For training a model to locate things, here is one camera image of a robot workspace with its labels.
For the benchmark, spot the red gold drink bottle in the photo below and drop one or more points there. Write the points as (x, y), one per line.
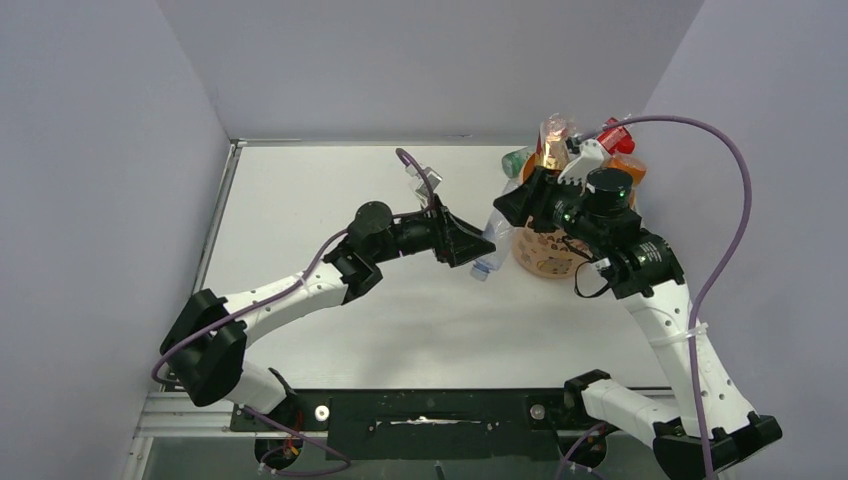
(617, 140)

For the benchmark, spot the orange cartoon plastic bin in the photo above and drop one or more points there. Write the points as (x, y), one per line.
(552, 255)

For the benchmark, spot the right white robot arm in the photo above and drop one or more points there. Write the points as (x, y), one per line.
(711, 426)

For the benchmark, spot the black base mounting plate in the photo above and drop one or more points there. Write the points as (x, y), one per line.
(430, 424)

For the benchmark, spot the orange drink bottle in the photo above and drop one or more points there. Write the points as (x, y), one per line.
(629, 164)

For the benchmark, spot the crushed clear bottle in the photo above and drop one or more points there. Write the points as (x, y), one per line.
(552, 150)

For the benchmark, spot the green label bottle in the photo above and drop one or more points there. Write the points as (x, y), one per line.
(513, 162)

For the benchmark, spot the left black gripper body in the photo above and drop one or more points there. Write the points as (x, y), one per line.
(418, 234)

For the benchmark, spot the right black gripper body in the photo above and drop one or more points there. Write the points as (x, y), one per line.
(572, 218)

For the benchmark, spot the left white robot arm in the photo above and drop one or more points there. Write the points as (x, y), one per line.
(206, 346)

